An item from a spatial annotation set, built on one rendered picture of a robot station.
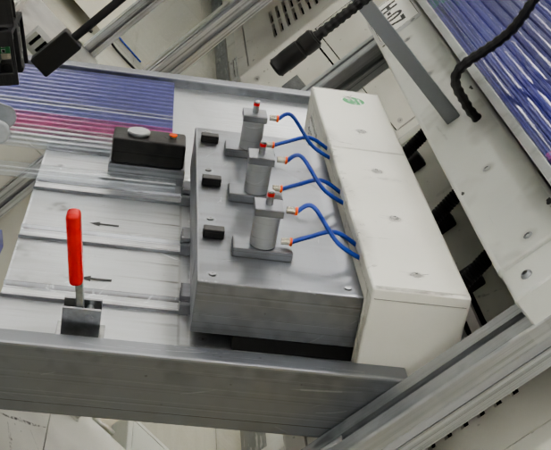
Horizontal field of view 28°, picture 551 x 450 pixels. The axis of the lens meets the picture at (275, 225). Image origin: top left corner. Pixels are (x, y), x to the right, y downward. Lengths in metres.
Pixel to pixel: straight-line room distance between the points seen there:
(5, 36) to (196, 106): 0.42
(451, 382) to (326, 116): 0.45
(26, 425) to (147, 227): 0.58
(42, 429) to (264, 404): 0.77
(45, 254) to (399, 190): 0.33
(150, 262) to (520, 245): 0.34
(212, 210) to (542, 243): 0.30
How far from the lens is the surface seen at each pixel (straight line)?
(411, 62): 1.08
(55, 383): 0.88
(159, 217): 1.11
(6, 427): 1.56
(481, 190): 0.97
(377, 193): 1.04
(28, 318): 0.92
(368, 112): 1.26
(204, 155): 1.12
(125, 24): 3.00
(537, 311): 0.84
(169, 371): 0.87
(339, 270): 0.93
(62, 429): 1.67
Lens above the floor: 1.39
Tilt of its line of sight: 13 degrees down
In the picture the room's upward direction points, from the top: 53 degrees clockwise
